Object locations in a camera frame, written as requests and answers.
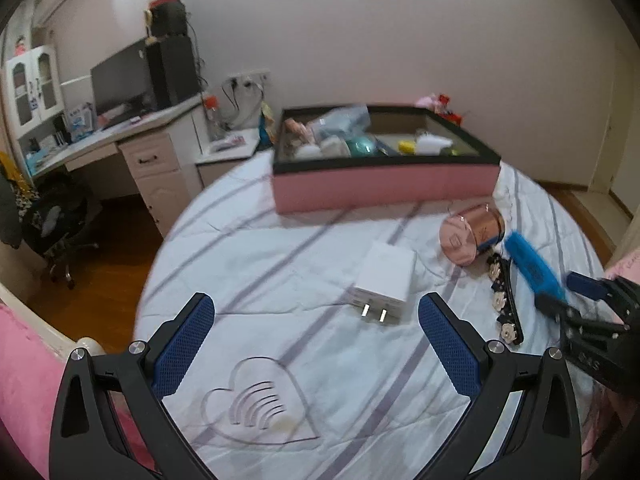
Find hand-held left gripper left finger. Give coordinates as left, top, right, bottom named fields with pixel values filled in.
left=48, top=292, right=216, bottom=480

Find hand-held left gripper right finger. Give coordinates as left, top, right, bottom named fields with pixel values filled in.
left=417, top=292, right=583, bottom=480

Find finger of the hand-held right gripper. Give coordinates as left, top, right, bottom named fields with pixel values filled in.
left=535, top=292, right=629, bottom=334
left=566, top=271, right=640, bottom=313

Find pink storage box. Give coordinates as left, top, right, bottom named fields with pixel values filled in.
left=272, top=104, right=502, bottom=214

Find teal round case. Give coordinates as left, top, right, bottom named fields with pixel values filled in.
left=347, top=135, right=379, bottom=157

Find clear plastic packet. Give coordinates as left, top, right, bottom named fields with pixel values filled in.
left=307, top=104, right=372, bottom=139

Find black flowered hair clip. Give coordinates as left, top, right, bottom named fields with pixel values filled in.
left=483, top=252, right=525, bottom=346

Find clear acrylic heart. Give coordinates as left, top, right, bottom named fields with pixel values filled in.
left=201, top=356, right=321, bottom=449

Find white power adapter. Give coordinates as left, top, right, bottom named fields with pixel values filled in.
left=351, top=241, right=419, bottom=326

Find rose gold round jar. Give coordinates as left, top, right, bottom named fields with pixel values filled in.
left=438, top=203, right=509, bottom=266

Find striped white tablecloth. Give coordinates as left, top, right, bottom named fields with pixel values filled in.
left=134, top=150, right=608, bottom=480

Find cream door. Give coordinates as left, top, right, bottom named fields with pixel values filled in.
left=587, top=94, right=627, bottom=197

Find pink blanket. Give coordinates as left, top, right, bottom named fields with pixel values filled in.
left=0, top=305, right=157, bottom=480

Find black office chair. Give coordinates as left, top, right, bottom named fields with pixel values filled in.
left=22, top=175, right=102, bottom=289

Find white desk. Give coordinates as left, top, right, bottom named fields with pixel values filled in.
left=25, top=95, right=207, bottom=241

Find small white side cabinet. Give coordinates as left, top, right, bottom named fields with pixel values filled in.
left=193, top=127, right=262, bottom=187

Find pink magazine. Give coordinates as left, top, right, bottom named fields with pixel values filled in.
left=209, top=134, right=246, bottom=153

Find red-capped plastic bottle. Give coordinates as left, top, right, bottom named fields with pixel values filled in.
left=203, top=95, right=224, bottom=142

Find black keyboard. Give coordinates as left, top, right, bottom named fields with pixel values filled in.
left=96, top=105, right=152, bottom=127

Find blue snack bag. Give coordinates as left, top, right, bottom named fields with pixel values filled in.
left=258, top=101, right=276, bottom=142

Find pink pig figurine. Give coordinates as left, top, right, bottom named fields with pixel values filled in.
left=285, top=119, right=314, bottom=144

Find blue and white box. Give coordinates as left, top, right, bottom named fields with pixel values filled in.
left=67, top=102, right=97, bottom=142

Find black computer monitor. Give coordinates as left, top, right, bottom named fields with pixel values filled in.
left=90, top=37, right=154, bottom=119

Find black computer tower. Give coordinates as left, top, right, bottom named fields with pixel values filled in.
left=145, top=35, right=202, bottom=110

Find white glass-door cabinet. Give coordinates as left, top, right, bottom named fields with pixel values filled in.
left=5, top=44, right=64, bottom=142

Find black speaker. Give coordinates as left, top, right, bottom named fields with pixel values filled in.
left=149, top=2, right=187, bottom=39

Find white bed frame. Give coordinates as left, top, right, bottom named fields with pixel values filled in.
left=0, top=280, right=104, bottom=357

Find black power cables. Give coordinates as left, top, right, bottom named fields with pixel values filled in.
left=220, top=77, right=267, bottom=132

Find white wall power strip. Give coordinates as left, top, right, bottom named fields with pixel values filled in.
left=227, top=70, right=271, bottom=87

